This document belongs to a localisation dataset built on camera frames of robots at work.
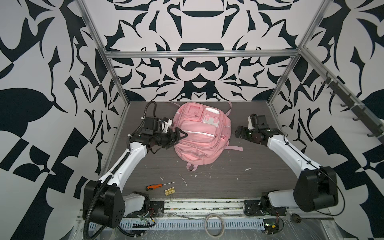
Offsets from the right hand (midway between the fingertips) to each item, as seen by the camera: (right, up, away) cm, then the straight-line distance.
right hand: (243, 132), depth 87 cm
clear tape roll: (-16, -42, -19) cm, 49 cm away
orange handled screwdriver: (-51, -28, -8) cm, 59 cm away
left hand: (-34, -1, -9) cm, 35 cm away
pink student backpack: (-19, +2, +5) cm, 20 cm away
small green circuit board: (+8, -43, -16) cm, 46 cm away
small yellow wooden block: (-41, -30, -9) cm, 51 cm away
